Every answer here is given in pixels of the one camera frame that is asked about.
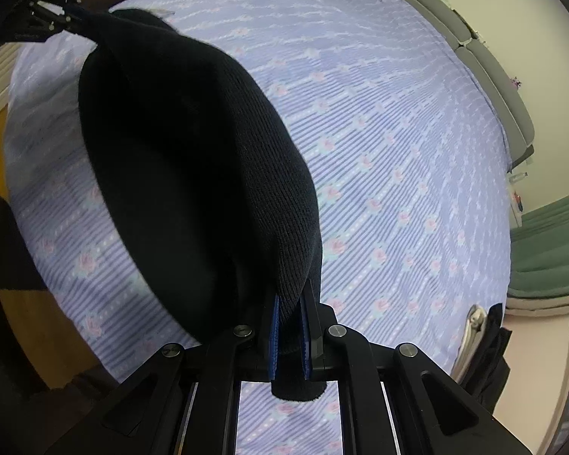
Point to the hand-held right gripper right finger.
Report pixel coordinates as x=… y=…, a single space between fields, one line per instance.
x=307 y=336

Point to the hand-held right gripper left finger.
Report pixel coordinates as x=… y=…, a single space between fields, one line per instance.
x=273 y=341

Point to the black knitted pants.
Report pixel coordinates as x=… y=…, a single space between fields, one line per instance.
x=185 y=161

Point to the white cloth bag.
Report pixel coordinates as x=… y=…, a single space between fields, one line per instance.
x=472 y=336

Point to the black bag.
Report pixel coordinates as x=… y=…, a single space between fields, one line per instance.
x=493 y=355

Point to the purple floral bed sheet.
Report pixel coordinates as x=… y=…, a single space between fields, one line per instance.
x=384 y=151

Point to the green blanket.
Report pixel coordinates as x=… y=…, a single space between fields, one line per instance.
x=550 y=246

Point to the clear plastic bottle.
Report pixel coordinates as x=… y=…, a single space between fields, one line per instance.
x=519 y=177

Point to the grey padded headboard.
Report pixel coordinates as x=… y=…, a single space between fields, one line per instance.
x=483 y=66

